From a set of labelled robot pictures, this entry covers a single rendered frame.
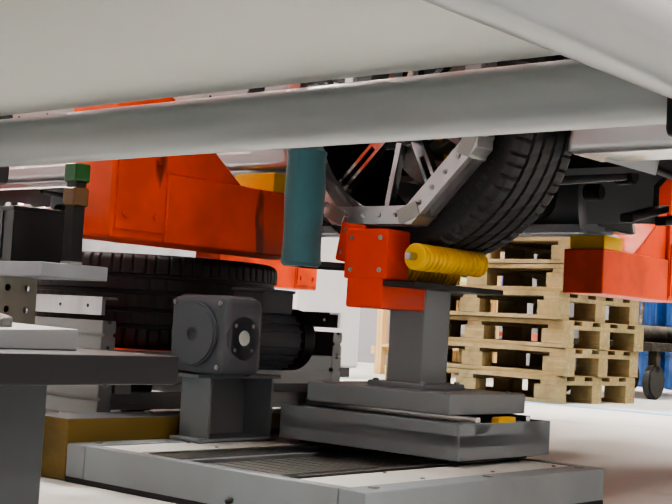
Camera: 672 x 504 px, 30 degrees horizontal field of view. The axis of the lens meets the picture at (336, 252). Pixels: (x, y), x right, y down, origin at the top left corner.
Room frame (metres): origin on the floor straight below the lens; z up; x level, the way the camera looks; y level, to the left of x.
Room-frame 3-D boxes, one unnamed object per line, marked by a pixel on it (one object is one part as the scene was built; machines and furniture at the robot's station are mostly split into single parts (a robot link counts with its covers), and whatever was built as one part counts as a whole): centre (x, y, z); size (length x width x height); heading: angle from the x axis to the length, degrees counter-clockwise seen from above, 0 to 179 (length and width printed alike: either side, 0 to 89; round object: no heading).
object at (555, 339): (7.48, -1.09, 0.46); 1.28 x 0.88 x 0.91; 47
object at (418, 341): (2.88, -0.20, 0.32); 0.40 x 0.30 x 0.28; 50
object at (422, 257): (2.75, -0.25, 0.51); 0.29 x 0.06 x 0.06; 140
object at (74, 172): (2.59, 0.55, 0.64); 0.04 x 0.04 x 0.04; 50
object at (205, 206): (3.10, 0.28, 0.69); 0.52 x 0.17 x 0.35; 140
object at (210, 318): (2.92, 0.17, 0.26); 0.42 x 0.18 x 0.35; 140
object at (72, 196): (2.59, 0.55, 0.59); 0.04 x 0.04 x 0.04; 50
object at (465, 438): (2.88, -0.20, 0.13); 0.50 x 0.36 x 0.10; 50
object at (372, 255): (2.78, -0.12, 0.48); 0.16 x 0.12 x 0.17; 140
